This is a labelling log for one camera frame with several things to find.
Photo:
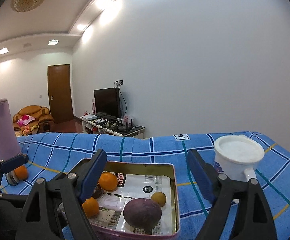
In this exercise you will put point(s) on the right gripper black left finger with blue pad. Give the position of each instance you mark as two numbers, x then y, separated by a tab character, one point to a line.
40	219

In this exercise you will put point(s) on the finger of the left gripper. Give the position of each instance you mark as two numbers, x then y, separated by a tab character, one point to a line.
12	163
59	176

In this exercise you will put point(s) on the large orange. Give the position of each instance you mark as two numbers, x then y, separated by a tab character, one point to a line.
108	181

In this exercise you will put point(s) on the purple electric kettle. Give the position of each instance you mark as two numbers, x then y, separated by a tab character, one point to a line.
9	146

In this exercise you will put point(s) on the small orange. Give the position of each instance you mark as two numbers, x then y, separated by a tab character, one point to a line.
21	172

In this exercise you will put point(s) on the orange in tin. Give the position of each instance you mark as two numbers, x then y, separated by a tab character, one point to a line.
91	207

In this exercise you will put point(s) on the blue plaid tablecloth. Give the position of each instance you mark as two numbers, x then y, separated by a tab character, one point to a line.
51	153

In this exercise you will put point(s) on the pink floral pillow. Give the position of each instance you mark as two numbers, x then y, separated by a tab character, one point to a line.
25	120

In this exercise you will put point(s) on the white blue printed mug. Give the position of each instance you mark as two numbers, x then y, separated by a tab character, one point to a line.
237	156

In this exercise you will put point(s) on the brown leather armchair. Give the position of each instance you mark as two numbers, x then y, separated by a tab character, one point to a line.
33	115

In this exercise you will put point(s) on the pink metal tin box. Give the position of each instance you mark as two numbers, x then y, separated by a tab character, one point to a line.
137	181

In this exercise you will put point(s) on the purple sweet potato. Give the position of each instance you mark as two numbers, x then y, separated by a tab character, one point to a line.
143	214

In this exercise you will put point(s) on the brown wooden door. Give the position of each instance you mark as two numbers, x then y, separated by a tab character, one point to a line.
59	92

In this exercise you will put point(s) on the white tv stand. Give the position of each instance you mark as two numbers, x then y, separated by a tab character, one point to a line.
105	126

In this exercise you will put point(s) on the small yellow fruit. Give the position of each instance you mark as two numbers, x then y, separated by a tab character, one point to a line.
158	199

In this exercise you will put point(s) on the black television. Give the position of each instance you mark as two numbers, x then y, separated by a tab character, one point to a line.
107	101

